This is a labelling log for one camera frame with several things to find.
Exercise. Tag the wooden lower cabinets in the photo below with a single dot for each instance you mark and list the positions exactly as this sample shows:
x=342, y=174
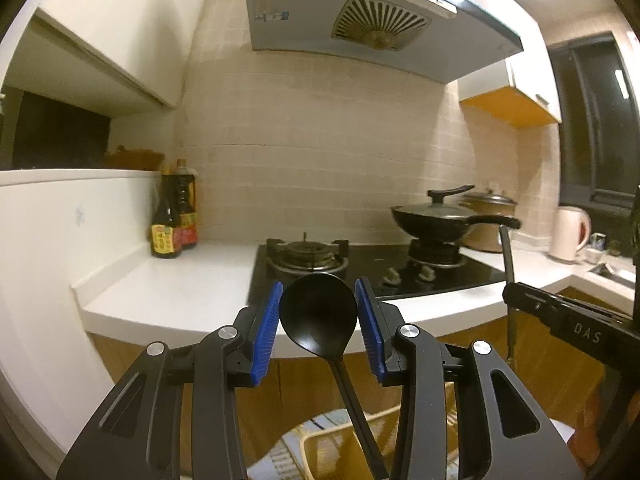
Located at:
x=296, y=389

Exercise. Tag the black plastic spoon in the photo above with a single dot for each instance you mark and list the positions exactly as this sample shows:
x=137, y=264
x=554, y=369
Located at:
x=319, y=313

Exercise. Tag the front soy sauce bottle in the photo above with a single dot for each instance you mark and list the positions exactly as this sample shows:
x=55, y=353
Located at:
x=166, y=236

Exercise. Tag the dark window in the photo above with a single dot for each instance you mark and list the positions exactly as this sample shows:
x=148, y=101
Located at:
x=599, y=134

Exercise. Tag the white upper cabinet left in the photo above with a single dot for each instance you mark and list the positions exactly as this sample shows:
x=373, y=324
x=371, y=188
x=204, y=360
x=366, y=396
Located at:
x=148, y=41

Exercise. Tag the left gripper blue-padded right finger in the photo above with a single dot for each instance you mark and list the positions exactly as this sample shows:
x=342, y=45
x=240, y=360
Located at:
x=503, y=432

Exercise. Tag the black gas stove top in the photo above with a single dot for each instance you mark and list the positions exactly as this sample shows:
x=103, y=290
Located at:
x=389, y=269

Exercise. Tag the white upper cabinet right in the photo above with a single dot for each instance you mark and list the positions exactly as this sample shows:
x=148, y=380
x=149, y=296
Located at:
x=520, y=89

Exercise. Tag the white cabinet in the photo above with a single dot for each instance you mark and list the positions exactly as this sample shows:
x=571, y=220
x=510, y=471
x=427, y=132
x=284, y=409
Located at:
x=520, y=89
x=148, y=41

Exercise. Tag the white cup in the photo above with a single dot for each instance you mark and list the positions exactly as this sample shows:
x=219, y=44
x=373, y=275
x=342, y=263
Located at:
x=595, y=248

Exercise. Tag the rear sauce bottle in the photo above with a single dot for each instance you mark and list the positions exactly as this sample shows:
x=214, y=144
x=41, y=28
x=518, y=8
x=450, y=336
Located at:
x=186, y=203

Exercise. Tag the range hood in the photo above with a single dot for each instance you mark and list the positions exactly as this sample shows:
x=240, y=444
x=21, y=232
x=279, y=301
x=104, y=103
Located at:
x=443, y=40

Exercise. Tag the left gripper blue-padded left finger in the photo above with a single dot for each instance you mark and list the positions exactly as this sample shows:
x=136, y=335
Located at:
x=135, y=432

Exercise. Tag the kitchen sink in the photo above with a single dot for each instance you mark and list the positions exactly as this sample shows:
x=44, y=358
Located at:
x=614, y=274

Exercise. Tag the beige plastic utensil basket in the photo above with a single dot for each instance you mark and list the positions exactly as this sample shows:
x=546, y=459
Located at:
x=335, y=453

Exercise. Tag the pink electric kettle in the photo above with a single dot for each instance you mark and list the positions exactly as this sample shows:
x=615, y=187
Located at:
x=571, y=231

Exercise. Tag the dark translucent plastic spoon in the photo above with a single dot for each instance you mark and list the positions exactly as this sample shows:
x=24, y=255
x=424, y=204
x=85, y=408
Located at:
x=510, y=312

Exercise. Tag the black wok with lid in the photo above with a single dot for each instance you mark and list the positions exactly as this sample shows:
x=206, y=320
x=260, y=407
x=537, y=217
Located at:
x=446, y=223

